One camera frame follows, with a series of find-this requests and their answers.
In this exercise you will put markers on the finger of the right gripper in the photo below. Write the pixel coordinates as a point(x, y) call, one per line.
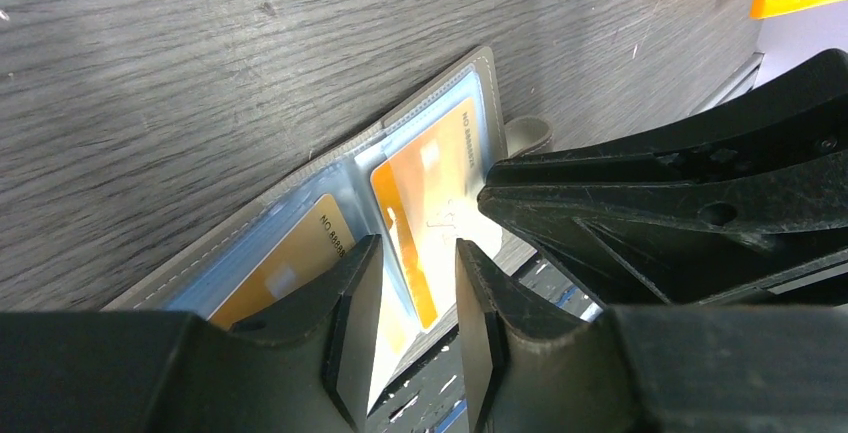
point(795, 118)
point(677, 228)

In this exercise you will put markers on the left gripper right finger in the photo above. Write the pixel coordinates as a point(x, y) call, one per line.
point(528, 365)

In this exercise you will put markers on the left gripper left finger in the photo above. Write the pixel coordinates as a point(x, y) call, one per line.
point(303, 364)

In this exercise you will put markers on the orange credit card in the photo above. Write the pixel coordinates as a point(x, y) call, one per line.
point(426, 192)

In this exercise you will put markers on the grey card holder wallet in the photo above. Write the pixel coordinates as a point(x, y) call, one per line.
point(204, 274)

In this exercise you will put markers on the gold credit card left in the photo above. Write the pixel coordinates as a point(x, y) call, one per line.
point(314, 244)

